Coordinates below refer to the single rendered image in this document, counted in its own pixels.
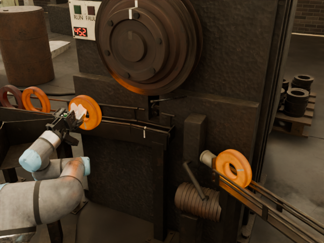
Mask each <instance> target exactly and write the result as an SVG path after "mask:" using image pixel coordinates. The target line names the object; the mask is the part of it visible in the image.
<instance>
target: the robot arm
mask: <svg viewBox="0 0 324 243"><path fill-rule="evenodd" d="M58 110H59V111H58ZM58 110H57V111H58V112H57V111H56V112H57V113H56V112H55V113H56V114H55V113H54V114H53V115H52V117H53V119H54V122H53V123H52V124H46V125H45V126H46V128H47V130H46V131H45V132H44V133H43V134H42V135H41V136H40V137H39V138H38V139H37V140H36V141H35V142H34V143H33V144H32V145H31V146H30V147H29V148H28V149H27V150H26V151H25V152H24V153H23V155H22V156H21V157H20V158H19V163H20V165H22V167H23V168H24V169H26V170H27V171H29V172H32V176H33V178H34V179H35V181H29V182H19V183H5V184H1V185H0V243H30V240H31V238H32V237H33V236H34V234H35V233H36V225H42V224H49V223H52V222H55V221H58V220H60V219H62V218H63V217H65V216H66V215H68V214H69V213H71V212H72V211H73V210H74V209H75V208H76V207H77V206H78V204H79V203H80V201H81V199H82V196H83V185H82V180H83V177H84V176H87V175H89V174H90V159H89V158H88V157H77V158H65V159H53V160H50V159H49V156H50V155H51V154H52V153H53V152H54V151H55V149H56V148H57V147H58V146H59V145H60V144H61V142H62V141H64V142H66V143H68V144H69V145H71V146H78V143H79V140H77V139H76V138H74V137H72V136H70V135H69V132H73V131H75V130H76V129H77V128H79V127H80V126H81V125H82V124H83V122H84V120H85V117H86V112H87V110H86V109H85V108H84V107H83V106H82V105H81V104H79V105H78V107H77V106H76V104H75V103H72V104H71V110H70V111H69V110H66V109H65V108H59V109H58ZM67 133H68V134H67Z"/></svg>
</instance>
